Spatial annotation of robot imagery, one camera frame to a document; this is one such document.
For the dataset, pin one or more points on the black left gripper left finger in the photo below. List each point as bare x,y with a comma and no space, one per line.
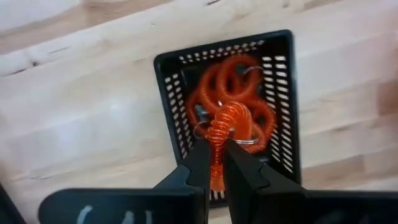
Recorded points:
174,202

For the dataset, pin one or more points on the black plastic basket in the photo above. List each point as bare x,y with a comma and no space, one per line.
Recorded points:
281,43

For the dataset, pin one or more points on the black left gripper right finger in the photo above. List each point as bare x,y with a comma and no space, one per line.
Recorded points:
264,199

